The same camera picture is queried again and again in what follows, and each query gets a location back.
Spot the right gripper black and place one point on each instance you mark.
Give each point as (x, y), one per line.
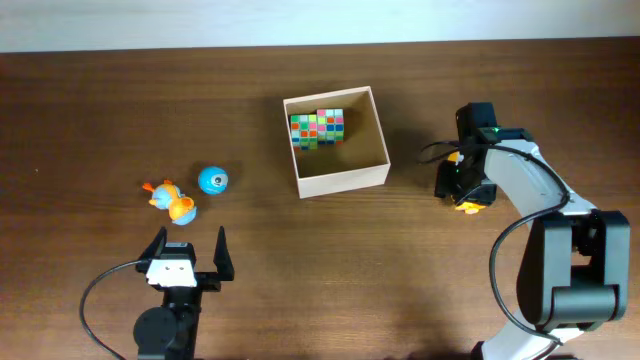
(470, 190)

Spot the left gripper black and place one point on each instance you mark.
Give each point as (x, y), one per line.
(224, 266)

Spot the orange dinosaur toy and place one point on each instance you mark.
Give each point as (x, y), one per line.
(468, 208)

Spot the rubik's cube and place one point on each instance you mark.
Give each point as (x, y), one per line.
(304, 131)
(330, 126)

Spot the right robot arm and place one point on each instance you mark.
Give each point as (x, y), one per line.
(574, 273)

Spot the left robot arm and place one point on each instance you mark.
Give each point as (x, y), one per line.
(169, 331)

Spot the orange blue duck toy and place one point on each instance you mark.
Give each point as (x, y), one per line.
(167, 196)

